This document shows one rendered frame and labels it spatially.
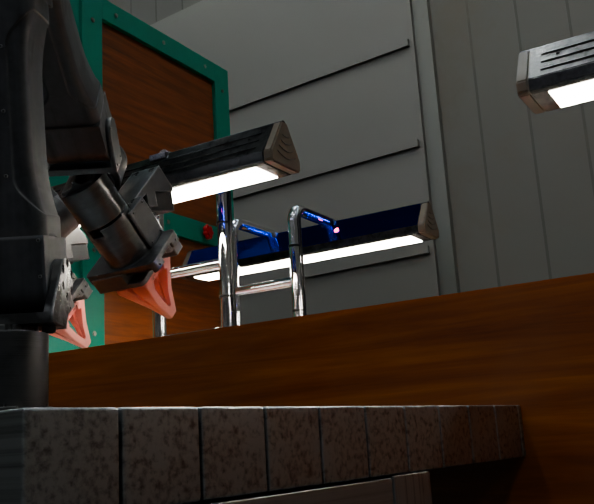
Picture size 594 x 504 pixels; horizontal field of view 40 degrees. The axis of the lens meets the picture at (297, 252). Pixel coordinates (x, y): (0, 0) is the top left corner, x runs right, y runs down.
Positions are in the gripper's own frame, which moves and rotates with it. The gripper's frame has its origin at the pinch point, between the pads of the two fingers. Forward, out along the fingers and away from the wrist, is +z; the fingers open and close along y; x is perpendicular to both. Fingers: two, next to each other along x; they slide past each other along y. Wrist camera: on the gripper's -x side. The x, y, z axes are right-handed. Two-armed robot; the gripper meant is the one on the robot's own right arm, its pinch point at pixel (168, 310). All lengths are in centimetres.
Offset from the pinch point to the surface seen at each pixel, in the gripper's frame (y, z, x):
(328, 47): 89, 70, -271
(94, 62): 70, -6, -100
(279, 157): -6.6, -1.8, -29.1
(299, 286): 15, 36, -49
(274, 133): -6.2, -4.4, -31.8
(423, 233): -6, 40, -65
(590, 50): -50, -4, -30
